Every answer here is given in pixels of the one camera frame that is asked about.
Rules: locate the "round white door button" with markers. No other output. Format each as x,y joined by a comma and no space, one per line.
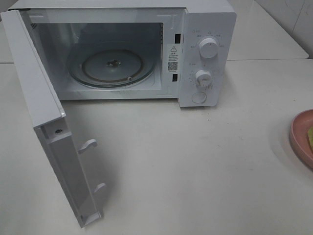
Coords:
199,97

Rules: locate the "white timer knob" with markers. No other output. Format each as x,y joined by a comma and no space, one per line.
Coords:
203,78

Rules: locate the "white microwave door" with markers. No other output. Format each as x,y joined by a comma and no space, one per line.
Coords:
34,61

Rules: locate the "pink round plate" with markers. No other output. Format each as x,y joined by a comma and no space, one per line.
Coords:
299,138

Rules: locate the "sandwich with lettuce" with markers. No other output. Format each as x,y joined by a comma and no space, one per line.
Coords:
310,137

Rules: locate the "glass microwave turntable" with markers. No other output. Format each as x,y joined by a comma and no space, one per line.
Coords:
110,68

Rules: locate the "white microwave oven body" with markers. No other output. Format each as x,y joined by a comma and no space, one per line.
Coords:
168,30

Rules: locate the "upper white power knob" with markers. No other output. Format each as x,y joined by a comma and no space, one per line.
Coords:
208,47

